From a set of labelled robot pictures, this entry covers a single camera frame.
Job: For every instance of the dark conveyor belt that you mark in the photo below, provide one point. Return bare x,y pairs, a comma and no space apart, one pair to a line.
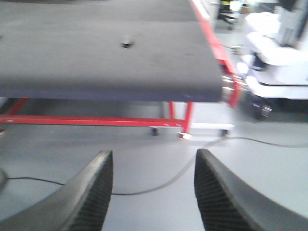
108,50

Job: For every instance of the white machine on cart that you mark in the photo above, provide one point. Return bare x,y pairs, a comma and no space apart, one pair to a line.
274,60

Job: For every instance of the red conveyor frame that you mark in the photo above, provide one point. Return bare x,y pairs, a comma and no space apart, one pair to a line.
192,96

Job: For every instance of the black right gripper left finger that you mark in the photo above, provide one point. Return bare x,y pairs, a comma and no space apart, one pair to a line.
79,205

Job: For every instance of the grey brake pad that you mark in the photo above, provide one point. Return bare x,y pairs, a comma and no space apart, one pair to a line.
127,41

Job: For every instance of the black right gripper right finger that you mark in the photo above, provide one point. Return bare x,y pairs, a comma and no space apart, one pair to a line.
227,203

